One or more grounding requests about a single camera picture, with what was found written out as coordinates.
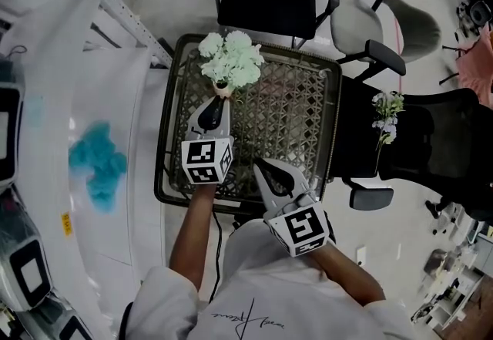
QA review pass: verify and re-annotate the wicker glass-top table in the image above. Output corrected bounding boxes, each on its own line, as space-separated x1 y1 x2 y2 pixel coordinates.
153 33 344 216

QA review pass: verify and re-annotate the pink vase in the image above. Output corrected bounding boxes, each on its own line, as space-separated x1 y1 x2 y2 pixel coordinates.
213 79 234 100

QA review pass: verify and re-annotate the purple flower sprig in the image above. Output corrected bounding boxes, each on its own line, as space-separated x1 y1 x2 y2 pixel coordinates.
371 90 405 173

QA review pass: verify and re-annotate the thick black cable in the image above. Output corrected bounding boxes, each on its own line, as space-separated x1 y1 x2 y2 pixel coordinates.
119 301 134 340

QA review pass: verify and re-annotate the person's left forearm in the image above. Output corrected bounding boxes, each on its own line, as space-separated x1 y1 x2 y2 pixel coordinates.
168 182 216 291

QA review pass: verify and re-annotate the person's white shirt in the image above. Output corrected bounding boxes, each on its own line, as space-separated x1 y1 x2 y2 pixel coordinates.
119 218 419 340

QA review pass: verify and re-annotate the yellow shelf label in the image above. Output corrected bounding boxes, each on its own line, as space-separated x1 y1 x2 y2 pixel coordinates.
60 211 73 237

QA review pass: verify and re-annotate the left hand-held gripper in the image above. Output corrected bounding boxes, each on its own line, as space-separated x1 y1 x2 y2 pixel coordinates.
180 99 235 186

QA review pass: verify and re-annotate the grey shell chair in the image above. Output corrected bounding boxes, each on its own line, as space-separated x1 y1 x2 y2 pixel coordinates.
330 0 442 81

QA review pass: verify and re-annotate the white flowers bunch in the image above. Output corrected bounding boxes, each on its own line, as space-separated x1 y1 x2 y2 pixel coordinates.
198 30 266 91

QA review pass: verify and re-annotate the thin black cable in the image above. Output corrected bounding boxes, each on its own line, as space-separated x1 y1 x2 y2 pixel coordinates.
207 210 224 305

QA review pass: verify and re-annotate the black high-back office chair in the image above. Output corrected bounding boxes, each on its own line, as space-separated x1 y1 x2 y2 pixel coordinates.
330 76 493 224

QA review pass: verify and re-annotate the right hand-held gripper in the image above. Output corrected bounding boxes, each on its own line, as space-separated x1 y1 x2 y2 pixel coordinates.
253 158 337 258

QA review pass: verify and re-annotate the person's right forearm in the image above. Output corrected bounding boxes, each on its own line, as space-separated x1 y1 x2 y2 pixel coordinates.
307 241 386 307

